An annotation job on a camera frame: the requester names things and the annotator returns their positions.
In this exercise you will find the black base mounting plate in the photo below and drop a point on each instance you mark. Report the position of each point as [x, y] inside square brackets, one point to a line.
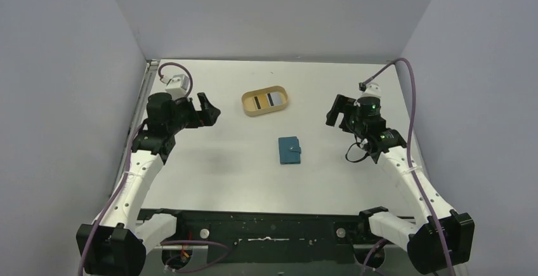
[239, 237]

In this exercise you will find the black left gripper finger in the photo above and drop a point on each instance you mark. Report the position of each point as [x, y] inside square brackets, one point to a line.
[205, 104]
[210, 116]

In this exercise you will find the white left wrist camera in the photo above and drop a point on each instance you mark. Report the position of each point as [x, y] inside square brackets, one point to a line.
[178, 86]

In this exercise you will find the yellow card in tray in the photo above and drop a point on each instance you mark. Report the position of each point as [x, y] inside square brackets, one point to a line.
[260, 102]

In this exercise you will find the grey card in tray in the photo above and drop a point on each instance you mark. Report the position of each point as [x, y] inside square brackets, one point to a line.
[274, 99]

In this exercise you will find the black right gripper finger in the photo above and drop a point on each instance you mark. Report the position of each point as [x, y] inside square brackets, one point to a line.
[331, 117]
[342, 104]

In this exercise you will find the blue leather card holder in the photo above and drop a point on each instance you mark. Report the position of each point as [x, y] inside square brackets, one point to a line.
[289, 150]

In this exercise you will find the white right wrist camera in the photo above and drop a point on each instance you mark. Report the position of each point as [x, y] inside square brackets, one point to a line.
[370, 89]

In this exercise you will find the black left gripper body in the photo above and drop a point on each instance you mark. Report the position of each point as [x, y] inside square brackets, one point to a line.
[186, 114]

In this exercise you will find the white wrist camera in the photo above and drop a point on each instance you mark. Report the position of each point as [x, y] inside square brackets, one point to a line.
[370, 89]
[178, 86]

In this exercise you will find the beige oval tray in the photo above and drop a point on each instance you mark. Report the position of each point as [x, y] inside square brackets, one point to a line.
[248, 104]

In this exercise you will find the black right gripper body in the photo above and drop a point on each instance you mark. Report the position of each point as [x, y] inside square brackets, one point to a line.
[340, 111]

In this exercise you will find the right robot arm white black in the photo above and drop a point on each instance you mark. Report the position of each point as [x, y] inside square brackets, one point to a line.
[439, 237]

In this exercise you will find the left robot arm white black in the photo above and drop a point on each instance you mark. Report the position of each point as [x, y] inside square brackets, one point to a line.
[113, 244]

